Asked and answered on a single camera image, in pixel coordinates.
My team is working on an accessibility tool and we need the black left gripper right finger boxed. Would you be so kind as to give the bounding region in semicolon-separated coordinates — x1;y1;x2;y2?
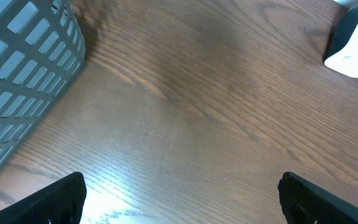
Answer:
278;172;358;224

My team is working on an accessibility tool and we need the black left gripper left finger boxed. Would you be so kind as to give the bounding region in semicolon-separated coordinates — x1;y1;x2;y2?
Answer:
0;172;86;224

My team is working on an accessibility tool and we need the white barcode scanner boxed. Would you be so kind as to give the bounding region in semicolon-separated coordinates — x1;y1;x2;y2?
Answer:
323;4;358;78

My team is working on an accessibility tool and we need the grey plastic shopping basket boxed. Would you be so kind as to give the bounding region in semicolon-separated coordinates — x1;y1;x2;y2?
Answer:
0;0;86;168

